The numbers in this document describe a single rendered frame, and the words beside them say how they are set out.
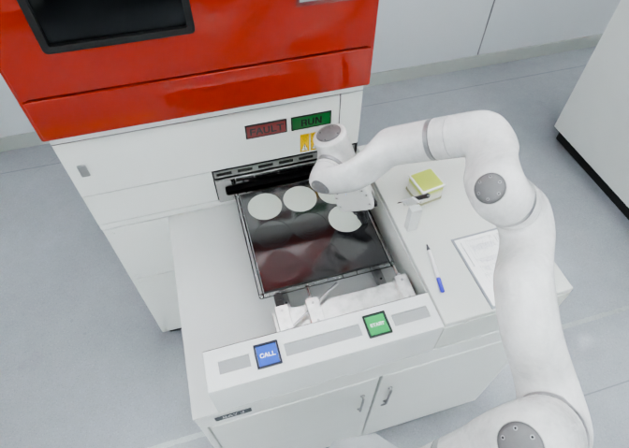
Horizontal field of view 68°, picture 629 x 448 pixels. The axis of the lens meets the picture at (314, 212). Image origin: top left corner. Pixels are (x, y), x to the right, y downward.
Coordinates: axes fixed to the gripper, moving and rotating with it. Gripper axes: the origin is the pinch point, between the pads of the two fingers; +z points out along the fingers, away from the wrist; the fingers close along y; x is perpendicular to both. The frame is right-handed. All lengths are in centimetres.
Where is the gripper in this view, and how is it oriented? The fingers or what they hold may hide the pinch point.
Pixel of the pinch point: (362, 215)
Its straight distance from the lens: 134.7
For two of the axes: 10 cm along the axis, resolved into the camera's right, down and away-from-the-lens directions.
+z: 3.3, 6.3, 7.0
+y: 9.3, -0.9, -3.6
